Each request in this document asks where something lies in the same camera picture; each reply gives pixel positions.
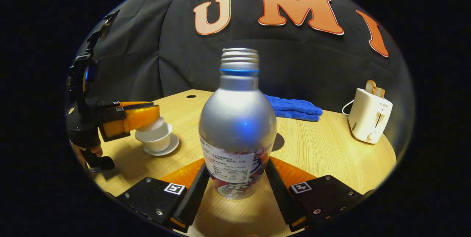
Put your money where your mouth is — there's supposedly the silver water bottle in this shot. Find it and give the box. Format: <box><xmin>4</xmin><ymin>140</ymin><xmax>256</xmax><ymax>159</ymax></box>
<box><xmin>199</xmin><ymin>47</ymin><xmax>277</xmax><ymax>200</ymax></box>

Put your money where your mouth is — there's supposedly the cream toaster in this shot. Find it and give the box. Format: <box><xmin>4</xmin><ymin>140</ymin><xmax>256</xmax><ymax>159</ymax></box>
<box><xmin>348</xmin><ymin>88</ymin><xmax>393</xmax><ymax>144</ymax></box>

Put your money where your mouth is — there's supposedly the white saucer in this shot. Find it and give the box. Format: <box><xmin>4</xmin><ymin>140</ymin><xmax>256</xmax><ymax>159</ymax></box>
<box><xmin>143</xmin><ymin>134</ymin><xmax>180</xmax><ymax>156</ymax></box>

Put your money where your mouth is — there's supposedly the blue towel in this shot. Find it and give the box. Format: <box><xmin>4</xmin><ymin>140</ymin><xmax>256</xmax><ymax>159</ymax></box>
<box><xmin>264</xmin><ymin>95</ymin><xmax>323</xmax><ymax>122</ymax></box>

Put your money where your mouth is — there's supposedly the dark round coaster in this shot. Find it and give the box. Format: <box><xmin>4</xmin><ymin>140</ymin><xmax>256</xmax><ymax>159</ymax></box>
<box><xmin>272</xmin><ymin>132</ymin><xmax>285</xmax><ymax>152</ymax></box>

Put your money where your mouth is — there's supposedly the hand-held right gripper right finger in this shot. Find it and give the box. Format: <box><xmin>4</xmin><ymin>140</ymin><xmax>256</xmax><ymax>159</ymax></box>
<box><xmin>265</xmin><ymin>156</ymin><xmax>373</xmax><ymax>232</ymax></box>

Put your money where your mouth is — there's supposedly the white power cable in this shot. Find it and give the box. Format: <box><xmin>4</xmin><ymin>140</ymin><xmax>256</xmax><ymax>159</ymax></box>
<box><xmin>341</xmin><ymin>99</ymin><xmax>355</xmax><ymax>117</ymax></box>

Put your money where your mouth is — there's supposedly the white teacup lid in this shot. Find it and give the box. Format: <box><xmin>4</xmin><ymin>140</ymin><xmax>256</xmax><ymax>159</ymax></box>
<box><xmin>142</xmin><ymin>116</ymin><xmax>165</xmax><ymax>132</ymax></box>

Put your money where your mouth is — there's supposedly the black backdrop cloth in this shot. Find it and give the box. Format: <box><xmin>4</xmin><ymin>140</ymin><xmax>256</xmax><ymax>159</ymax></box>
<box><xmin>75</xmin><ymin>0</ymin><xmax>414</xmax><ymax>145</ymax></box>

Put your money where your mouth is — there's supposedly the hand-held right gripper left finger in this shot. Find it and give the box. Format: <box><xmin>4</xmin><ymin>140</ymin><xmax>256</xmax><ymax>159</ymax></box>
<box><xmin>118</xmin><ymin>158</ymin><xmax>211</xmax><ymax>232</ymax></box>

